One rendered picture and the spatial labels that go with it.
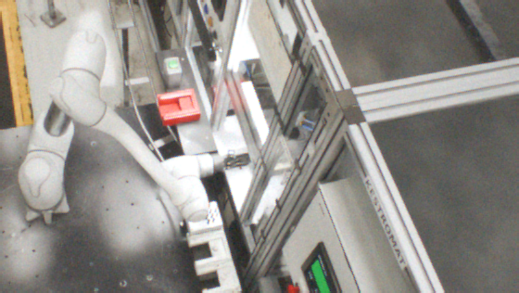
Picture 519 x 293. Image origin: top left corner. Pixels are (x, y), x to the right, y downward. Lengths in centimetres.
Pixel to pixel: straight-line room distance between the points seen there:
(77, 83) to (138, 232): 86
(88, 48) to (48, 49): 191
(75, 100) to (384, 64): 96
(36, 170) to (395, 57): 147
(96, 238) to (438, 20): 161
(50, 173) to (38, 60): 156
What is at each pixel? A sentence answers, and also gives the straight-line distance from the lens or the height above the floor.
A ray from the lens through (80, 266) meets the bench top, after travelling 258.
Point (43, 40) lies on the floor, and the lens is 401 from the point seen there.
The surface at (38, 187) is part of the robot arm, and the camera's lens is 247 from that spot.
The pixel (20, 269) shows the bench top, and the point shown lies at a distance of 261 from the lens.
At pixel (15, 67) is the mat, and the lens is 390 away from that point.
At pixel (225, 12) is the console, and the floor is 159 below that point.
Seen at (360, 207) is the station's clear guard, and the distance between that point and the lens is 144.
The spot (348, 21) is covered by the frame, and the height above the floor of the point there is 201.
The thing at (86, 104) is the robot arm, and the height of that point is 145.
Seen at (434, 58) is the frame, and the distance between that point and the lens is 157.
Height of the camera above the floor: 313
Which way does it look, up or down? 58 degrees down
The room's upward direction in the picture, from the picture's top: 12 degrees clockwise
